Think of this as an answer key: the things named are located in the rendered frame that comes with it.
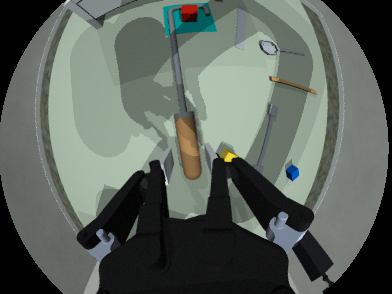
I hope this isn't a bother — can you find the yellow cube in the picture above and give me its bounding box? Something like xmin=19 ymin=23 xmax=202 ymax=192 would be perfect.
xmin=220 ymin=149 xmax=239 ymax=162

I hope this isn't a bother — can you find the blue cube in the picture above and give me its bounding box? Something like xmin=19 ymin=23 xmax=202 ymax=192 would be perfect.
xmin=285 ymin=165 xmax=299 ymax=181

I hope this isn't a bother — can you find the teal square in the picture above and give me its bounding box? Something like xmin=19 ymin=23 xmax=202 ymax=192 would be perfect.
xmin=163 ymin=3 xmax=217 ymax=36

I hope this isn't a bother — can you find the red block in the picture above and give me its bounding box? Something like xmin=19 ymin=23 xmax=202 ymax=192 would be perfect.
xmin=181 ymin=5 xmax=198 ymax=22

